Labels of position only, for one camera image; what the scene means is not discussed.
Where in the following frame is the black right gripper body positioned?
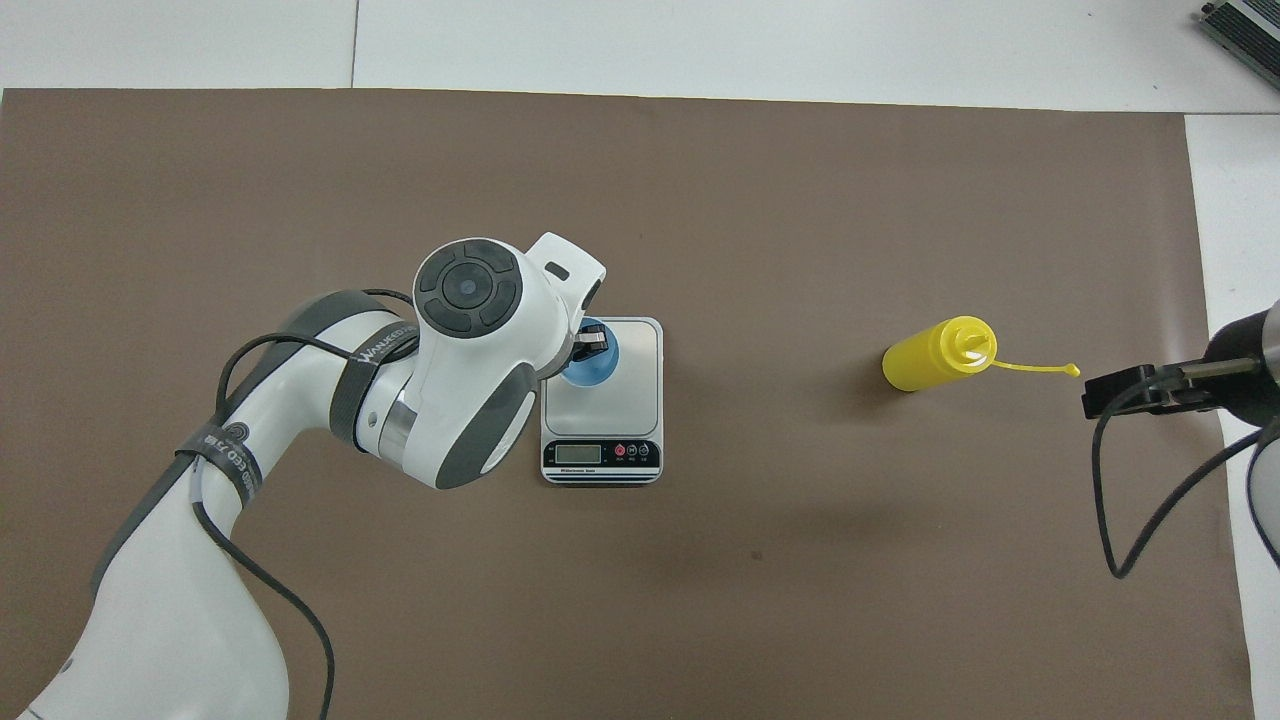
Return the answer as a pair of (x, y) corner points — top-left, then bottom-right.
(1204, 307), (1274, 428)

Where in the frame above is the light blue plastic cup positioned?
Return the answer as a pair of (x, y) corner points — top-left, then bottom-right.
(560, 317), (622, 388)

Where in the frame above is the yellow squeeze bottle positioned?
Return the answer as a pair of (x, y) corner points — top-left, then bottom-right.
(881, 315), (1082, 393)

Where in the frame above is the silver digital kitchen scale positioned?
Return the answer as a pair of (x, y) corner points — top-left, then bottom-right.
(540, 316), (665, 487)

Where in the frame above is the brown paper mat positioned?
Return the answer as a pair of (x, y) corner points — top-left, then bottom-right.
(0, 88), (1256, 720)

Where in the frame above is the grey ribbed metal device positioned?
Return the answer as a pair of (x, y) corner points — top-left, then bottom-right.
(1198, 0), (1280, 93)

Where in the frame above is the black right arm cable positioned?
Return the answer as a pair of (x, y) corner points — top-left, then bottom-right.
(1092, 356), (1280, 581)

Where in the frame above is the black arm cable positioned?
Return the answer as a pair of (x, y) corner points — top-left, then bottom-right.
(190, 290), (416, 720)
(1092, 356), (1280, 581)

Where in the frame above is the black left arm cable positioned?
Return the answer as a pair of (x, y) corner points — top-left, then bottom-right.
(190, 290), (416, 720)

